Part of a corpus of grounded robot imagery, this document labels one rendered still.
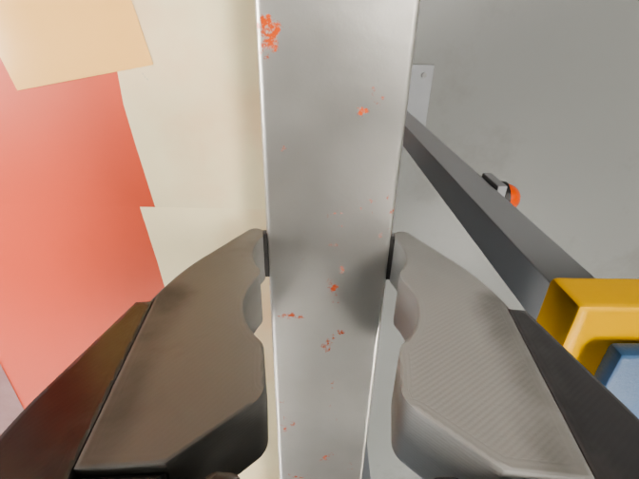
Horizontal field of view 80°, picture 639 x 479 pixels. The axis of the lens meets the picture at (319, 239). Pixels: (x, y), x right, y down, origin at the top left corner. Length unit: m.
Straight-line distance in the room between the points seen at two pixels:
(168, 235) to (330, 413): 0.10
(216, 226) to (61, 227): 0.06
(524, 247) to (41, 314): 0.34
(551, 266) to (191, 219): 0.28
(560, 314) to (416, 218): 1.04
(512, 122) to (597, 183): 0.35
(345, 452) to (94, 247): 0.14
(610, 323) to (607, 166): 1.21
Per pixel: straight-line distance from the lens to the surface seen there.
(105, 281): 0.19
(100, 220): 0.18
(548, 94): 1.28
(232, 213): 0.15
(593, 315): 0.24
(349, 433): 0.18
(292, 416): 0.17
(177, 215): 0.16
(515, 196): 0.53
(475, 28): 1.17
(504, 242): 0.39
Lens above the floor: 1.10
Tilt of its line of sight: 62 degrees down
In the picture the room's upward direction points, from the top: 180 degrees clockwise
